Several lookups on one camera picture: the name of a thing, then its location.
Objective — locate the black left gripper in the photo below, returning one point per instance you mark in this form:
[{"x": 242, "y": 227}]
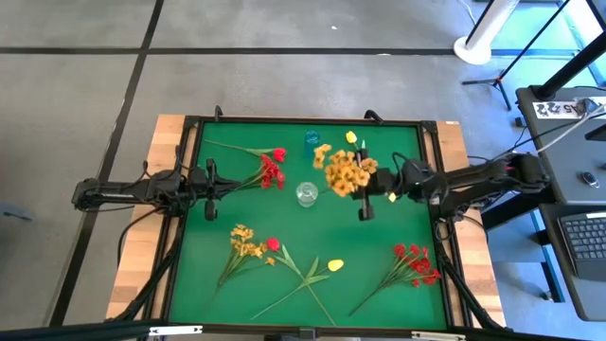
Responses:
[{"x": 208, "y": 184}]

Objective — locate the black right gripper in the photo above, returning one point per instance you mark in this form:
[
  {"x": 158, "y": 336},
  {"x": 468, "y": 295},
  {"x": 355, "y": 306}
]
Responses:
[{"x": 386, "y": 182}]

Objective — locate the yellow artificial blossom bunch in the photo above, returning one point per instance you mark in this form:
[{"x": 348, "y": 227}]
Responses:
[
  {"x": 244, "y": 246},
  {"x": 343, "y": 173}
]

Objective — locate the red artificial blossom bunch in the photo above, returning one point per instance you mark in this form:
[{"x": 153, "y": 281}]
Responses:
[
  {"x": 416, "y": 265},
  {"x": 271, "y": 174}
]

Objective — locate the red artificial tulip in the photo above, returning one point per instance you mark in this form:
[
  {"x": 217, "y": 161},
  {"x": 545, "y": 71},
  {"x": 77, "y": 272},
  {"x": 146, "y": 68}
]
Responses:
[
  {"x": 279, "y": 154},
  {"x": 273, "y": 244}
]

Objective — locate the yellow artificial tulip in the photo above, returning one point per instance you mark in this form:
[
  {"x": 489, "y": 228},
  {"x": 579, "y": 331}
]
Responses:
[
  {"x": 335, "y": 265},
  {"x": 351, "y": 137}
]

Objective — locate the blue textured glass vase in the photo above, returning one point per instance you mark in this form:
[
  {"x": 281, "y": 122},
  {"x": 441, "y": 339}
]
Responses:
[{"x": 311, "y": 142}]

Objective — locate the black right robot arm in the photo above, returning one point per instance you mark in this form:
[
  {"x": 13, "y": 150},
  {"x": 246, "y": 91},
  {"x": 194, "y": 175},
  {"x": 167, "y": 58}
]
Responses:
[{"x": 473, "y": 180}]

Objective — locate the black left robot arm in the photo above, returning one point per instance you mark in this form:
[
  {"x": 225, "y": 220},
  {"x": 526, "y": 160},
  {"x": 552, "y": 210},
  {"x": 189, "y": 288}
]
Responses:
[{"x": 118, "y": 189}]

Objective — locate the yellow artificial flowers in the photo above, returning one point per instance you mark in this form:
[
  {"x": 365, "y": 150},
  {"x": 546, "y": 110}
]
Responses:
[{"x": 388, "y": 227}]

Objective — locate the clear textured glass vase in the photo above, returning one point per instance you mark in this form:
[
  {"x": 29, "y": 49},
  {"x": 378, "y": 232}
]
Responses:
[{"x": 307, "y": 194}]

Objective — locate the black tripod stand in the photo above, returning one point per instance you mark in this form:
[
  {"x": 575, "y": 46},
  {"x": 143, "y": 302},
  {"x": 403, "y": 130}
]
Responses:
[{"x": 497, "y": 81}]

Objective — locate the white pillar with round base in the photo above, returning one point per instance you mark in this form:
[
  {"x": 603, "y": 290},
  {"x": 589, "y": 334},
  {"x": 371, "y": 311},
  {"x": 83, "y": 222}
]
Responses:
[{"x": 473, "y": 47}]

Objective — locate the grey desk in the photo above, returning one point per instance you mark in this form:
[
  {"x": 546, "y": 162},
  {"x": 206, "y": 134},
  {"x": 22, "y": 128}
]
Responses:
[{"x": 558, "y": 156}]

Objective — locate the white label paper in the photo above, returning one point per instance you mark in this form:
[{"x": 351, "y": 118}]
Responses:
[{"x": 554, "y": 110}]

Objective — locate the black rig beam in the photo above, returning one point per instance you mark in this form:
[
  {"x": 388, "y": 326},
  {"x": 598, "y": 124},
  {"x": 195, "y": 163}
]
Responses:
[{"x": 71, "y": 331}]

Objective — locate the black key fob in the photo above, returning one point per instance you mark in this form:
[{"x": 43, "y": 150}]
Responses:
[{"x": 590, "y": 179}]

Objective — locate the black keyboard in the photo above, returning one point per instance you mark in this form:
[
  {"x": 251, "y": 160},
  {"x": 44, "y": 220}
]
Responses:
[{"x": 587, "y": 237}]

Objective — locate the thick black pole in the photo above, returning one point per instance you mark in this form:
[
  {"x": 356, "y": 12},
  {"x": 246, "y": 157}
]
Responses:
[{"x": 573, "y": 66}]

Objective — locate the grey side table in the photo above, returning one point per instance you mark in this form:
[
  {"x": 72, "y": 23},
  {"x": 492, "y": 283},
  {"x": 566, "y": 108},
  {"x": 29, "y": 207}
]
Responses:
[{"x": 587, "y": 298}]

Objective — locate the black frame clamp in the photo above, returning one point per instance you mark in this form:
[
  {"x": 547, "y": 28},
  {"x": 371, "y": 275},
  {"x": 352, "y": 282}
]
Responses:
[
  {"x": 374, "y": 116},
  {"x": 218, "y": 113}
]

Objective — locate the black table frame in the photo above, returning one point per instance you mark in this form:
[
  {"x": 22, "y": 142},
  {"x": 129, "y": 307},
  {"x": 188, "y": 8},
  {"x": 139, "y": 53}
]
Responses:
[{"x": 303, "y": 119}]

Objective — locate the black diagonal frame strut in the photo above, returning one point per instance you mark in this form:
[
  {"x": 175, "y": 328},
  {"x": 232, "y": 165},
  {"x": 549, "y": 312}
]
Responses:
[
  {"x": 152, "y": 284},
  {"x": 466, "y": 286}
]

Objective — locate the silver metal bracket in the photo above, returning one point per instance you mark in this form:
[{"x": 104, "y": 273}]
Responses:
[
  {"x": 438, "y": 335},
  {"x": 175, "y": 330}
]

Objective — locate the blue desk frame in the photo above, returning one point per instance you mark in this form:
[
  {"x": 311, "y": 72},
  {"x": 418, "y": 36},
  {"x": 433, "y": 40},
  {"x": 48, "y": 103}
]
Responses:
[{"x": 554, "y": 277}]

